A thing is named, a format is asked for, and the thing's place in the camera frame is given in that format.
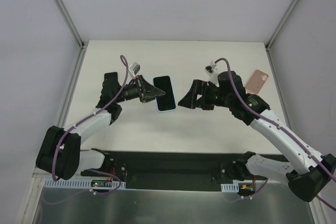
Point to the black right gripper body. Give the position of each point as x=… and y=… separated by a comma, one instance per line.
x=200, y=94

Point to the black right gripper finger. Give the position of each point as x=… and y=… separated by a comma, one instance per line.
x=193, y=98
x=206, y=99

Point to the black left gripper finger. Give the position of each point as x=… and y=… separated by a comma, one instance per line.
x=149, y=90
x=147, y=99

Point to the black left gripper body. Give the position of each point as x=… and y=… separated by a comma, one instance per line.
x=142, y=89

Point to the light blue phone case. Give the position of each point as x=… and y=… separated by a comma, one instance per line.
x=166, y=102

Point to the pink phone case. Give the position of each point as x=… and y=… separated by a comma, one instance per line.
x=256, y=82

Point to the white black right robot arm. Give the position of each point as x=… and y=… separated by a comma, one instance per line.
x=306, y=171

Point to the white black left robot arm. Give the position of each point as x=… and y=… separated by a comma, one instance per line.
x=60, y=153

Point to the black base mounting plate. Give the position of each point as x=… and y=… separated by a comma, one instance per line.
x=172, y=171

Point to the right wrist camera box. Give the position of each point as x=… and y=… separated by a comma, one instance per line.
x=212, y=72

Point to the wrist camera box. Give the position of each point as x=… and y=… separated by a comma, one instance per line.
x=134, y=69
x=212, y=72

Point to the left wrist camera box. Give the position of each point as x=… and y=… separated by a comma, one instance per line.
x=134, y=69

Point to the right white cable duct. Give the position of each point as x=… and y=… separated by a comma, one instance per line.
x=230, y=188

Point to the white cable duct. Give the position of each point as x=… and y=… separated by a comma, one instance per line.
x=84, y=184
x=230, y=188

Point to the left white cable duct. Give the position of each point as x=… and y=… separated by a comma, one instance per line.
x=84, y=184

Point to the left aluminium corner post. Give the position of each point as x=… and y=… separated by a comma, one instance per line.
x=70, y=23

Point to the aluminium corner post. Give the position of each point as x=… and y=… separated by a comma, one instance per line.
x=70, y=23
x=280, y=26

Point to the right aluminium corner post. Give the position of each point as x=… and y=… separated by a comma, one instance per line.
x=280, y=26

